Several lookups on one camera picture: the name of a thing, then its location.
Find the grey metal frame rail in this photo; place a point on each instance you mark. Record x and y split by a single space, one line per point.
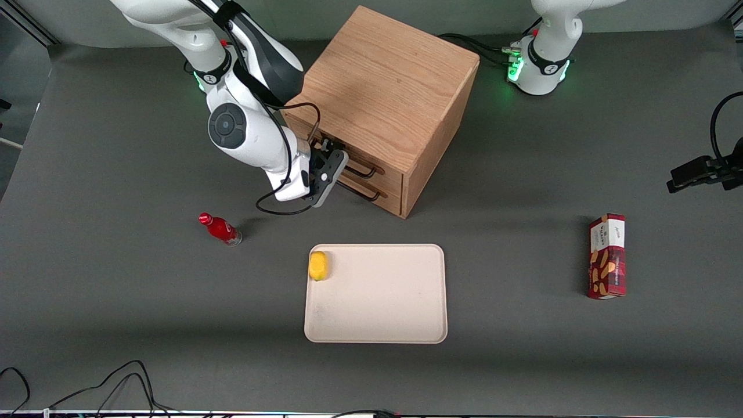
735 26
32 23

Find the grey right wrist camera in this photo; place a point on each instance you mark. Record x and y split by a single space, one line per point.
328 180

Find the beige plastic tray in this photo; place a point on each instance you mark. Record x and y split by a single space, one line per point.
383 296

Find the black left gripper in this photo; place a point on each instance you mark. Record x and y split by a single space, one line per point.
698 172

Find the yellow toy lemon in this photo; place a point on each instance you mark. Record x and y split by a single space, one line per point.
318 266

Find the wooden drawer cabinet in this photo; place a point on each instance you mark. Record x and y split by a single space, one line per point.
383 75

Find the red bottle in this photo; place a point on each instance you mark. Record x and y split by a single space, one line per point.
222 230

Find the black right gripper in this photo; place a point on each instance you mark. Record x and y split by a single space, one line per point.
317 158

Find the red snack box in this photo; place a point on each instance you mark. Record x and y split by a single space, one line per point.
607 258

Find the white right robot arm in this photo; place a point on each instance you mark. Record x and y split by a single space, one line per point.
249 128

